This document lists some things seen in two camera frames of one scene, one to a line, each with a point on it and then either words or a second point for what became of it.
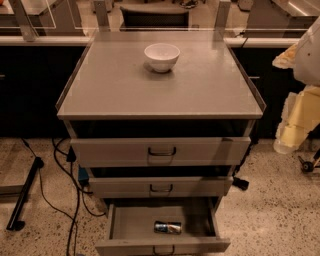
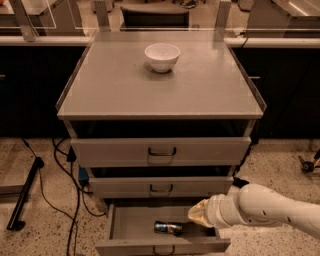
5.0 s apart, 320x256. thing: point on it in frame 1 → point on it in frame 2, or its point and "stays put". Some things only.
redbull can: x=168 y=227 stays put
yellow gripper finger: x=300 y=113 → x=221 y=210
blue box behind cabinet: x=83 y=173 stays put
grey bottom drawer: x=175 y=229 stays put
